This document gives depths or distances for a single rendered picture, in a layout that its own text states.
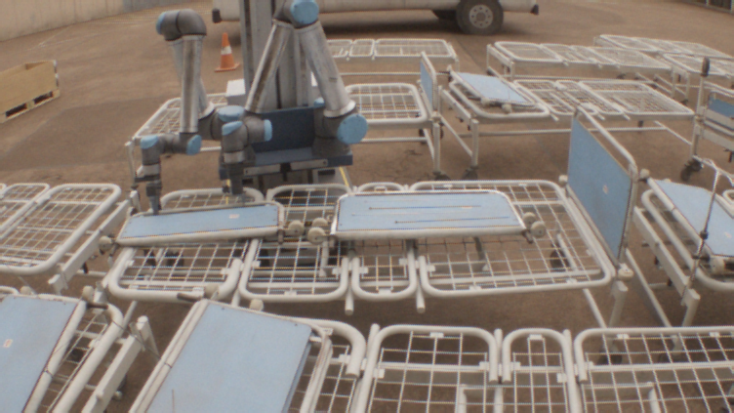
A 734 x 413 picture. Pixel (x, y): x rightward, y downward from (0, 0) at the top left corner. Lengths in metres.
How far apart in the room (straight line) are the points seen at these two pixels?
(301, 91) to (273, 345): 1.58
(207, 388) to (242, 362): 0.15
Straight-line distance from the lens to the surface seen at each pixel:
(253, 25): 2.87
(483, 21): 9.66
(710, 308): 3.10
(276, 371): 1.61
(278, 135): 2.97
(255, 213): 2.46
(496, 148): 4.57
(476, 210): 2.35
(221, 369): 1.61
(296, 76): 2.93
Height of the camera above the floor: 1.63
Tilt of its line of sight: 27 degrees down
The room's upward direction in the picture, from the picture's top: 2 degrees counter-clockwise
